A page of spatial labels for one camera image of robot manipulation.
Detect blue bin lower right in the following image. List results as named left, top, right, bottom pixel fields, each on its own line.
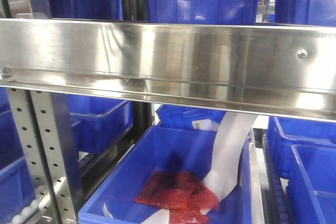
left=287, top=145, right=335, bottom=223

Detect blue bin lower centre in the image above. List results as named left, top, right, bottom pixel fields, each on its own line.
left=78, top=126, right=254, bottom=223

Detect blue bin rear centre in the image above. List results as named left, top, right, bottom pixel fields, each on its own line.
left=156, top=104, right=226, bottom=132

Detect white paper strip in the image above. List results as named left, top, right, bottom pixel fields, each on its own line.
left=203, top=112, right=258, bottom=201

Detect red bubble wrap bag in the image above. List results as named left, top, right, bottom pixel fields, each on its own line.
left=135, top=170, right=219, bottom=223

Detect blue bin lower far left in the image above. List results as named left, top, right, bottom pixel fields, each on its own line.
left=1, top=88, right=35, bottom=223

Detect stainless steel shelf rail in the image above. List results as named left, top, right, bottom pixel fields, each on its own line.
left=1, top=19, right=335, bottom=122

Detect blue bin upper centre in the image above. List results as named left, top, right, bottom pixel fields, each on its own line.
left=146, top=0, right=258, bottom=25

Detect blue bin right rear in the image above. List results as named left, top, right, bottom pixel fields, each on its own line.
left=267, top=116, right=335, bottom=179

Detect perforated steel upright post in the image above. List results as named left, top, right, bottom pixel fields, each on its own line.
left=6, top=88, right=85, bottom=223

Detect blue bin lower left back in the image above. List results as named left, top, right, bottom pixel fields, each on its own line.
left=67, top=94, right=133, bottom=154

